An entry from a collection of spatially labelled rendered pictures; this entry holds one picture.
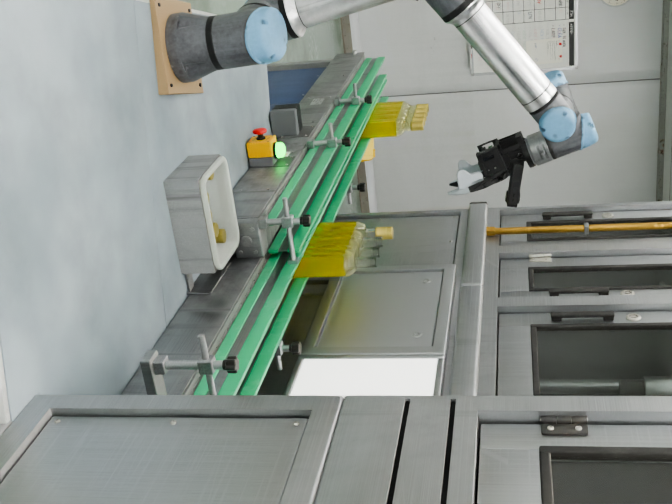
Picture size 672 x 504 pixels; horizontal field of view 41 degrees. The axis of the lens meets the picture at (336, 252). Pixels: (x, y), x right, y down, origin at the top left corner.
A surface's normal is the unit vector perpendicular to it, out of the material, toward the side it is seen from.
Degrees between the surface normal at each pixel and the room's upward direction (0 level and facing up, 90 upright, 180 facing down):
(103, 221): 0
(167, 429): 90
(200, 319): 90
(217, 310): 90
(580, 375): 90
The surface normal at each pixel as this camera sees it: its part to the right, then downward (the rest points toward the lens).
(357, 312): -0.11, -0.91
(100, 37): 0.98, -0.03
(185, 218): -0.17, 0.42
